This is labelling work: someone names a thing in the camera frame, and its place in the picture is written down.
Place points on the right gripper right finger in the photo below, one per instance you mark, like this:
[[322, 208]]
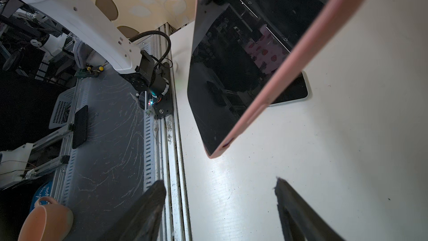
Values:
[[298, 220]]

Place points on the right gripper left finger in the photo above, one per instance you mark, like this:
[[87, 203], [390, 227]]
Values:
[[143, 220]]

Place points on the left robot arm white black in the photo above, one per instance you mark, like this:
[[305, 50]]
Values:
[[143, 71]]

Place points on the black phone on table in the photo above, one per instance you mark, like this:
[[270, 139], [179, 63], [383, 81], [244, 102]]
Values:
[[298, 90]]

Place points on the orange mug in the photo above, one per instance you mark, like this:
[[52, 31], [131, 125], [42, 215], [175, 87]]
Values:
[[49, 221]]

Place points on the aluminium front rail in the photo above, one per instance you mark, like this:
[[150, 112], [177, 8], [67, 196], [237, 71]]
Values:
[[163, 160]]

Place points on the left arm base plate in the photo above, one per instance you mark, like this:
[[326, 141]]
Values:
[[162, 106]]

